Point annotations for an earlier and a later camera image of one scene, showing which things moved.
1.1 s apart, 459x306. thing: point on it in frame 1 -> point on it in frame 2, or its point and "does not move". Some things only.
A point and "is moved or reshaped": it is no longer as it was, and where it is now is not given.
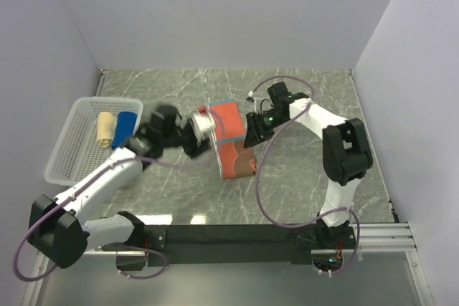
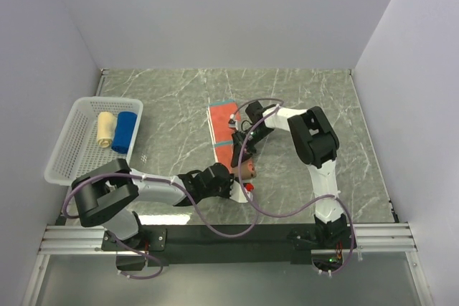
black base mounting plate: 215,244 does not move
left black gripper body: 188,141 -> 223,190
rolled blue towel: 125,127 does not move
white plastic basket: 77,151 does not move
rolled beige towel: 106,128 does not move
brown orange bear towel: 235,160 is moved or reshaped
